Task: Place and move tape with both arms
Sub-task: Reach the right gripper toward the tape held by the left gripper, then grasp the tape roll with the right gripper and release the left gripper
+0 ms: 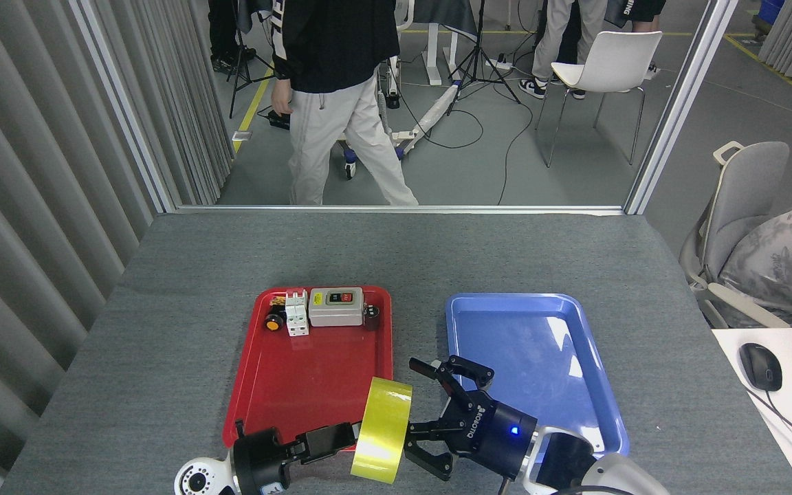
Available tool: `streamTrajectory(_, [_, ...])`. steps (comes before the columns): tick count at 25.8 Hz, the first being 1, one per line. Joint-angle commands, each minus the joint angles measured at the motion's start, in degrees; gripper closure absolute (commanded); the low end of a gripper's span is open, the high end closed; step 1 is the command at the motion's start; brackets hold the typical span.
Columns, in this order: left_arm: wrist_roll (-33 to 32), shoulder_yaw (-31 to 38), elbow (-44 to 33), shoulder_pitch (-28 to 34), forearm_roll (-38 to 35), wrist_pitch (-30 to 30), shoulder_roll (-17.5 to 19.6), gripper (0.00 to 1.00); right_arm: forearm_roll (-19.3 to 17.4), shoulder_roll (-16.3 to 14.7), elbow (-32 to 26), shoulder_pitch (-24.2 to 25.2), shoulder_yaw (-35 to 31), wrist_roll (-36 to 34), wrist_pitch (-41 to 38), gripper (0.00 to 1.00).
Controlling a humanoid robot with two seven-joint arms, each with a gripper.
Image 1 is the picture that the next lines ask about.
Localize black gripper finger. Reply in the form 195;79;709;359
289;422;360;463
403;419;455;482
410;355;496;413

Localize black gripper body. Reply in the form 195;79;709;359
232;428;294;495
439;392;538;481

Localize yellow tape roll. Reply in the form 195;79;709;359
350;377;413;485

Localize red plastic tray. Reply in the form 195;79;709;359
223;285;395;453

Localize blue plastic tray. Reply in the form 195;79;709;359
445;293;629;463

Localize white circuit breaker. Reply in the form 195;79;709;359
285;291;310;338

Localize white stand on wheels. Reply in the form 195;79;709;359
341;0;465;181

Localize black computer mouse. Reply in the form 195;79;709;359
738;342;783;393

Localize white desk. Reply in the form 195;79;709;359
711;327;792;495

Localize grey office chair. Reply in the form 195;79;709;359
678;141;792;329

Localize black tripod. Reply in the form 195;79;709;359
448;0;522;116
226;0;280;119

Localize person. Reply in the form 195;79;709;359
271;0;419;206
518;0;608;100
606;0;668;34
207;0;257;74

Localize grey camouflage cushion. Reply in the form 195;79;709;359
718;197;792;320

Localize white plastic chair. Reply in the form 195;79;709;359
535;30;663;168

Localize table with black cloth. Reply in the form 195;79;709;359
396;0;479;90

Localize blue bin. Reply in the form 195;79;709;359
753;0;785;25

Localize grey push button switch box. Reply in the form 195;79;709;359
308;287;365;327

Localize silver rail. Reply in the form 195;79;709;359
175;204;627;216

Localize black floor cable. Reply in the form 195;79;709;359
396;69;536;206

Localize black mouse cable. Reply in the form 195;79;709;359
747;388;792;463

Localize silver post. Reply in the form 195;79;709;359
624;0;740;215

